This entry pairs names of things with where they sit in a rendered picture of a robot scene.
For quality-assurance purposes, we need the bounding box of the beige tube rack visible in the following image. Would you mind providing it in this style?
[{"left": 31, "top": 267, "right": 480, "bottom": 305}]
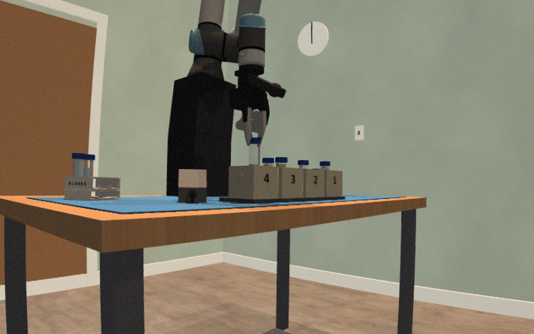
[{"left": 65, "top": 176, "right": 120, "bottom": 200}]

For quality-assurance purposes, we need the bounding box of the beige bucket adapter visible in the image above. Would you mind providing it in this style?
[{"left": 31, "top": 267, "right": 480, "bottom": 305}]
[
  {"left": 324, "top": 170, "right": 343, "bottom": 197},
  {"left": 279, "top": 167, "right": 303, "bottom": 198},
  {"left": 303, "top": 168, "right": 325, "bottom": 198},
  {"left": 229, "top": 166, "right": 279, "bottom": 200}
]

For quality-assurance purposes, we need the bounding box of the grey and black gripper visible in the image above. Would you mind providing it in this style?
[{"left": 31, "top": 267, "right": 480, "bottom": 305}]
[{"left": 229, "top": 64, "right": 270, "bottom": 146}]

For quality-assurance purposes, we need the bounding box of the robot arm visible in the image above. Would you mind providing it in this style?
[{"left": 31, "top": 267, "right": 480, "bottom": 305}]
[{"left": 187, "top": 0, "right": 286, "bottom": 98}]

